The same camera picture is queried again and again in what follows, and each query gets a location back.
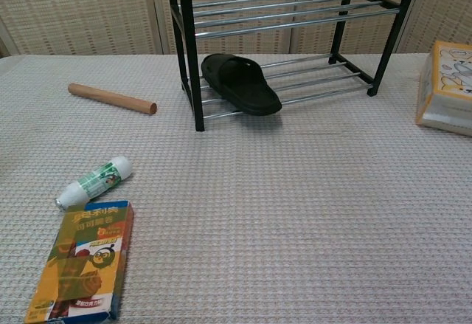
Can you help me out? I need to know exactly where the black chrome shoe rack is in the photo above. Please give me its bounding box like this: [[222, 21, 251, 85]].
[[164, 0, 423, 132]]

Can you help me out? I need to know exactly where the beige woven tablecloth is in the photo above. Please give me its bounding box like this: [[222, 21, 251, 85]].
[[0, 53, 472, 324]]

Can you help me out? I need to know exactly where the corgi print tissue pack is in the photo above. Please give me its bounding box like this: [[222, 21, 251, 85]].
[[415, 40, 472, 137]]

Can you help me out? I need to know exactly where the orange green snack box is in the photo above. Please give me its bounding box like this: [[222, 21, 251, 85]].
[[24, 200, 134, 324]]

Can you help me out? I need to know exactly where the white green small bottle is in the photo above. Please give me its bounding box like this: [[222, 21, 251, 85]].
[[55, 156, 133, 210]]

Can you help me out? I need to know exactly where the woven folding screen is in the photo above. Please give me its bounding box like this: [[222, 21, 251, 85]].
[[0, 0, 472, 58]]

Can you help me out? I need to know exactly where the black slipper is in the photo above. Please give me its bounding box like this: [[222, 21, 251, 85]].
[[201, 53, 283, 117]]

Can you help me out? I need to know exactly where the wooden rolling pin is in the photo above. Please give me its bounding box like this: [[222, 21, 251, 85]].
[[67, 83, 158, 115]]

